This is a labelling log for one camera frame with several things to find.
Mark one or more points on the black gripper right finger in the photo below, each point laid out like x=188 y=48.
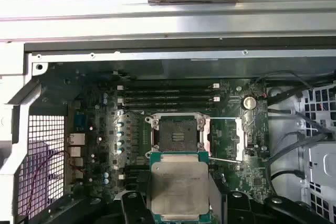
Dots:
x=239 y=208

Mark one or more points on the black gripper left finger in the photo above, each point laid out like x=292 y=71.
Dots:
x=132 y=208

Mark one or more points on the silver green CPU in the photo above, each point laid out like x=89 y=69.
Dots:
x=181 y=190

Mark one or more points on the silver socket cover frame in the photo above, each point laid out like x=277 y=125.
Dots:
x=241 y=140

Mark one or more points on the RAM slot white clip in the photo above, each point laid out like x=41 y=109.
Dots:
x=141 y=178
x=168 y=100
x=168 y=87

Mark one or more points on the RAM slot black clip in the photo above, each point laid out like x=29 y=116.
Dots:
x=168 y=106
x=168 y=93
x=136 y=168

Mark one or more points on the black CPU socket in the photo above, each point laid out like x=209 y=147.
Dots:
x=178 y=134

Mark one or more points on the green motherboard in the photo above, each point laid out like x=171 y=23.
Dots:
x=246 y=182

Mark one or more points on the blue capacitor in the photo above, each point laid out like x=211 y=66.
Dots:
x=120 y=142
x=120 y=124
x=121 y=133
x=120 y=150

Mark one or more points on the silver rear port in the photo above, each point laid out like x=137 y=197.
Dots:
x=75 y=151
x=76 y=162
x=76 y=139

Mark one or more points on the silver metal disk bay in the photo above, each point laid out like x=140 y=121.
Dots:
x=317 y=163

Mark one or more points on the silver coin battery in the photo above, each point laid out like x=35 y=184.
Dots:
x=248 y=102

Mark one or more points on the black silver PC case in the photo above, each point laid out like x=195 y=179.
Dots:
x=157 y=55

